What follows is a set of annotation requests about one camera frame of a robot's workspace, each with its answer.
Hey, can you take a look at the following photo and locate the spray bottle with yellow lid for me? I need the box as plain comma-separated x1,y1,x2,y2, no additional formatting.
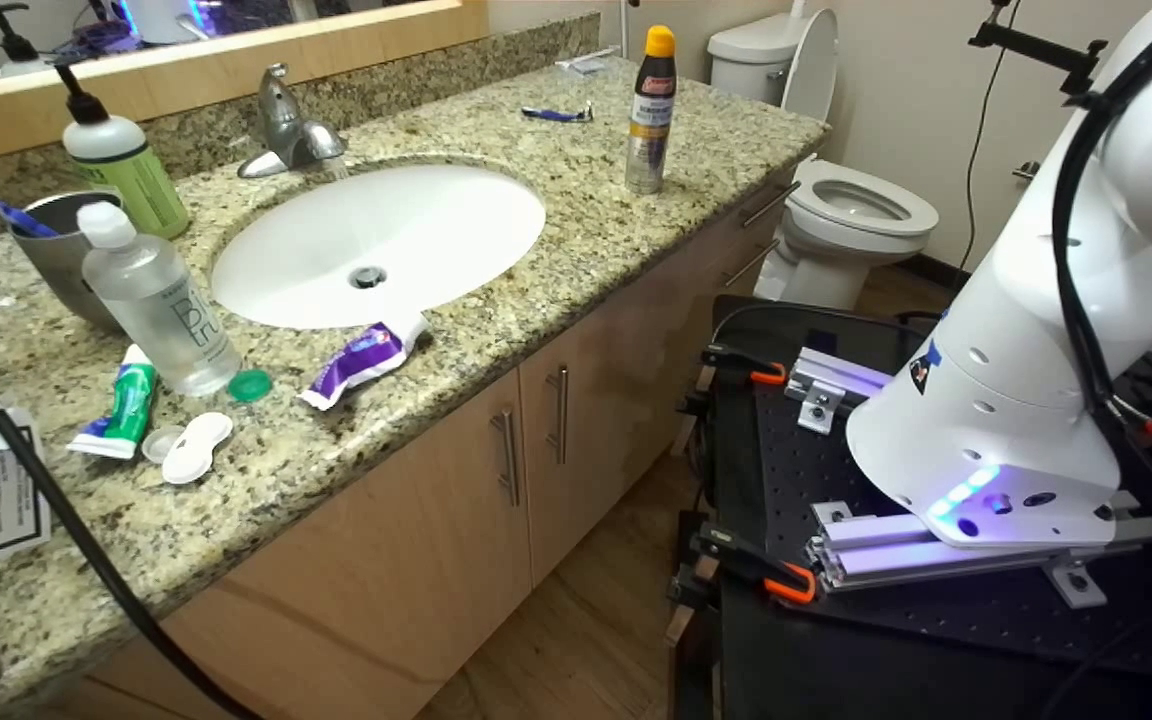
623,19,678,194

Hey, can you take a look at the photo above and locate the clear bottle with white cap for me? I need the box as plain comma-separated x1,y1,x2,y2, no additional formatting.
71,194,243,398

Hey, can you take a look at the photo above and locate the green soap pump bottle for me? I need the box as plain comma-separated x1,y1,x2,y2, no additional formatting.
49,54,197,242

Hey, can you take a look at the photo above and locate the purple toothpaste tube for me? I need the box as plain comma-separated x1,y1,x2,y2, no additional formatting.
295,317,431,417

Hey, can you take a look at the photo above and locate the white oval sink basin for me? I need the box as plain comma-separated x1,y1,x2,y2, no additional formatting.
206,156,552,333

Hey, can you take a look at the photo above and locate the beige wooden vanity cabinet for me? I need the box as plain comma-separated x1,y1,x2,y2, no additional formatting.
11,156,818,720

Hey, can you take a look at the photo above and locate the clear plastic packet with label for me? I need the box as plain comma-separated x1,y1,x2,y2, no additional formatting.
556,39,626,74

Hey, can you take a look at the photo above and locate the white toilet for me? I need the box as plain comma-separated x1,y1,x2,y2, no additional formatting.
702,5,942,310

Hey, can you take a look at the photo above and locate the small green round cap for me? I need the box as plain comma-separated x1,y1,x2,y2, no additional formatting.
222,362,276,409

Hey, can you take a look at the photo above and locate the chrome sink faucet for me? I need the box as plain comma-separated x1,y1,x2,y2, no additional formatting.
231,54,352,184

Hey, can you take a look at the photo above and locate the white contact lens case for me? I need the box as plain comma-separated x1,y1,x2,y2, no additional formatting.
135,409,241,487

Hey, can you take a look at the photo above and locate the black robot table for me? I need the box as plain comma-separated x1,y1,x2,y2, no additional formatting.
671,293,1152,720

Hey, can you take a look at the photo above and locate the green toothpaste tube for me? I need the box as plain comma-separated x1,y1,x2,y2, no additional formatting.
62,339,163,464

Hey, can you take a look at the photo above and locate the grey metal cup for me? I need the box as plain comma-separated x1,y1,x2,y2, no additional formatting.
8,184,126,337

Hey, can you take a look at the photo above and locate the metal cabinet door handle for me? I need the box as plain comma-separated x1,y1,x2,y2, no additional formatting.
486,404,526,507
545,361,575,468

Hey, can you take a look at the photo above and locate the orange handled black clamp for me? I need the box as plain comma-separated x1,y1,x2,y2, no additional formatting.
687,531,825,610
698,339,792,391

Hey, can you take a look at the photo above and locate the metal drawer handle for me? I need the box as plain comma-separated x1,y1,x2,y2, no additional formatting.
733,184,792,233

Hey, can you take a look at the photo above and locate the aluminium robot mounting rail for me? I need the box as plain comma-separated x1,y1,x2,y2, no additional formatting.
789,344,1152,610

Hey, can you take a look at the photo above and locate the wood framed wall mirror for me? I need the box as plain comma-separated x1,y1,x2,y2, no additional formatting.
0,0,491,169

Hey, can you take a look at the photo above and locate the black cable along robot arm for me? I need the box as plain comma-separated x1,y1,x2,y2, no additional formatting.
1049,0,1152,535

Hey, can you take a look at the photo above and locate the thick black power cable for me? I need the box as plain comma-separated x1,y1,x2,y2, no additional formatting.
0,317,258,720

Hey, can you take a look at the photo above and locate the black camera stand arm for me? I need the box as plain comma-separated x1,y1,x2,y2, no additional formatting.
967,0,1110,103

